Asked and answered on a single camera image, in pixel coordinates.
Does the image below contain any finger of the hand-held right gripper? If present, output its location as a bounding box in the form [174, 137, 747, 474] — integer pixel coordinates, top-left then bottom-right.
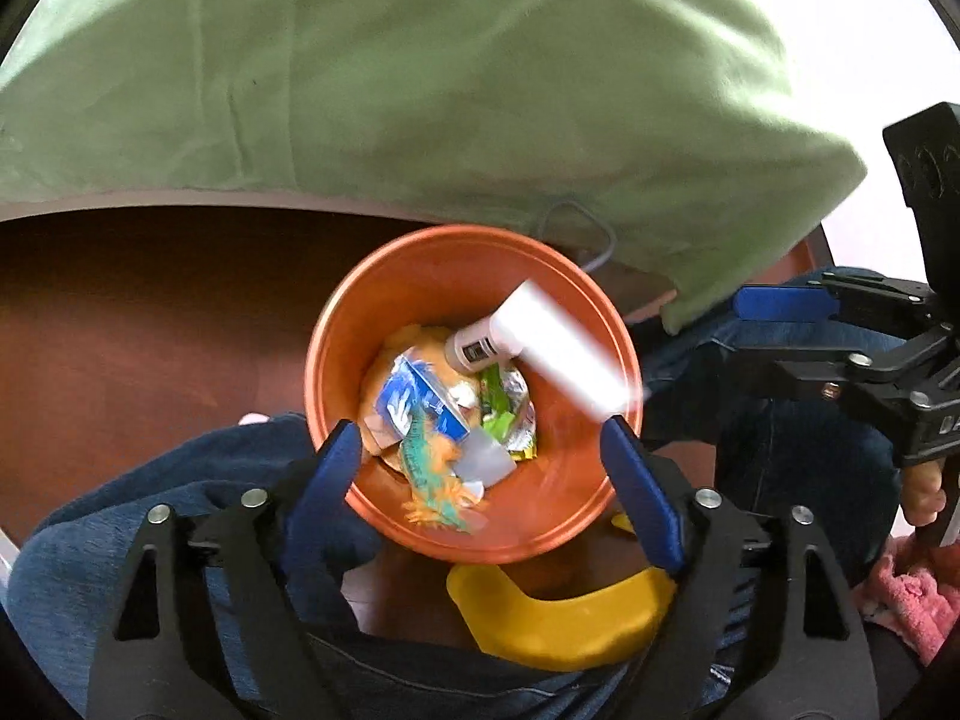
[733, 270, 935, 323]
[772, 326, 950, 410]

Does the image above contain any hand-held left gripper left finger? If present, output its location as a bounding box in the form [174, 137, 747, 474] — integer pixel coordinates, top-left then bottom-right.
[84, 420, 365, 720]

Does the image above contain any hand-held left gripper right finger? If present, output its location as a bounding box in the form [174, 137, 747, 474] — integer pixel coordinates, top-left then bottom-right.
[600, 416, 880, 720]

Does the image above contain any orange teal toy dinosaur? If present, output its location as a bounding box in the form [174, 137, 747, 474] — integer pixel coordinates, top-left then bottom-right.
[397, 412, 488, 535]

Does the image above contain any blue white carton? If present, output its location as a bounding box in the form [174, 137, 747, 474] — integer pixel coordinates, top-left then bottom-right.
[373, 356, 470, 451]

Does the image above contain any translucent blue plastic cup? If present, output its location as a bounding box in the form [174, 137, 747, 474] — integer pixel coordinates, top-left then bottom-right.
[454, 435, 518, 485]

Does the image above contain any green snack packet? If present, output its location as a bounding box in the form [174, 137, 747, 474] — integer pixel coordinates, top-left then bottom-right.
[476, 360, 539, 462]

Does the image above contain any white long stick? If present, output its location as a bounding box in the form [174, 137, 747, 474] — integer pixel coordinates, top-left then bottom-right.
[491, 279, 635, 421]

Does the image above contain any white paper cup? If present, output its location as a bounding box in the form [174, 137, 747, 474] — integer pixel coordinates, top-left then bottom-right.
[444, 317, 526, 376]

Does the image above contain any orange plastic bucket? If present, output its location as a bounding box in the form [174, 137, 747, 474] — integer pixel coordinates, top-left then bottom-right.
[305, 223, 644, 565]

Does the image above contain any person's right hand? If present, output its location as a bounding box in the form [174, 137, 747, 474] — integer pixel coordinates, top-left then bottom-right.
[900, 457, 944, 527]

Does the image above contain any pink fuzzy cloth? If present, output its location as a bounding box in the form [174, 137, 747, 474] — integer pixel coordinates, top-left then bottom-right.
[855, 536, 947, 665]

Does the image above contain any green bed blanket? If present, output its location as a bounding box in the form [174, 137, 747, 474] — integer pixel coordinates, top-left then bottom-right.
[0, 0, 867, 335]

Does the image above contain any grey cable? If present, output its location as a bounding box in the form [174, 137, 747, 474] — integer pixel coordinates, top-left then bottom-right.
[536, 199, 617, 271]

